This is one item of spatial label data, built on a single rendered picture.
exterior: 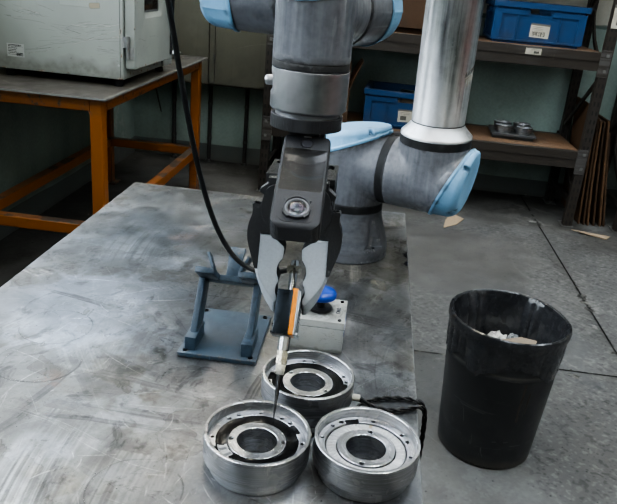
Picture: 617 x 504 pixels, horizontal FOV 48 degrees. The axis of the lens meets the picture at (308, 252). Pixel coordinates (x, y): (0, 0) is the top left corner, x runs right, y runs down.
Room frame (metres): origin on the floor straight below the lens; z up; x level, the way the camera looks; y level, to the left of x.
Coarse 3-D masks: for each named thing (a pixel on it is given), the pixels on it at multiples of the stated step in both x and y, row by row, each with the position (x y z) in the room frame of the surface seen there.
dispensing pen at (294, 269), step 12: (288, 288) 0.67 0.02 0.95; (276, 300) 0.64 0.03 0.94; (288, 300) 0.64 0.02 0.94; (276, 312) 0.63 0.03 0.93; (288, 312) 0.63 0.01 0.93; (276, 324) 0.63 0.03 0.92; (288, 324) 0.63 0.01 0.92; (276, 336) 0.65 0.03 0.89; (288, 336) 0.64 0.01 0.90; (288, 348) 0.63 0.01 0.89; (276, 360) 0.62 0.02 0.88; (276, 372) 0.62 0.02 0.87; (276, 384) 0.61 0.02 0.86; (276, 396) 0.60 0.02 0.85
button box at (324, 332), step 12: (336, 300) 0.86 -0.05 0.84; (312, 312) 0.81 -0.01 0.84; (324, 312) 0.81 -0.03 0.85; (336, 312) 0.82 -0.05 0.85; (300, 324) 0.79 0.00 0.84; (312, 324) 0.79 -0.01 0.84; (324, 324) 0.79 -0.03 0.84; (336, 324) 0.79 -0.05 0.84; (300, 336) 0.79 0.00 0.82; (312, 336) 0.79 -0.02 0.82; (324, 336) 0.79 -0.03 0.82; (336, 336) 0.79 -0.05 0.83; (300, 348) 0.79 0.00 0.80; (312, 348) 0.79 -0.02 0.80; (324, 348) 0.79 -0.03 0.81; (336, 348) 0.79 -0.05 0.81
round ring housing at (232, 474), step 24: (240, 408) 0.60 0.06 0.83; (264, 408) 0.61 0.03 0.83; (288, 408) 0.60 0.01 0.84; (216, 432) 0.56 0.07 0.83; (240, 432) 0.57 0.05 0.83; (264, 432) 0.58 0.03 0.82; (216, 456) 0.52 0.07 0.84; (264, 456) 0.53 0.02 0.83; (216, 480) 0.53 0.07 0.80; (240, 480) 0.51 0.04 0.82; (264, 480) 0.51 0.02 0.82; (288, 480) 0.52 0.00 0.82
